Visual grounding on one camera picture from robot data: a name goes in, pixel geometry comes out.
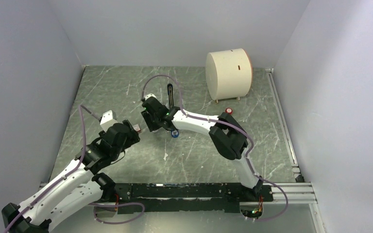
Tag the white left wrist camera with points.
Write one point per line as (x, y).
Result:
(108, 119)

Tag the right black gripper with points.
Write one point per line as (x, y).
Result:
(151, 126)

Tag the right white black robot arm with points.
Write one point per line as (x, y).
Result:
(228, 137)

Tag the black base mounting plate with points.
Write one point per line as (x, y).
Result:
(174, 197)

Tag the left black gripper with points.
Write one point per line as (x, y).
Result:
(131, 137)

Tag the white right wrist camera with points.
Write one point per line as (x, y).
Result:
(150, 97)

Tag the cream cylindrical drum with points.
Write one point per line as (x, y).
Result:
(229, 74)

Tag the aluminium rail frame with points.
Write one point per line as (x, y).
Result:
(283, 193)

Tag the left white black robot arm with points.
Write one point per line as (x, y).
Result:
(81, 183)

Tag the red white staple box sleeve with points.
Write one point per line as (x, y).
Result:
(137, 128)

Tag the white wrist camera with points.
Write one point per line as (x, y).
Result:
(150, 97)
(108, 119)

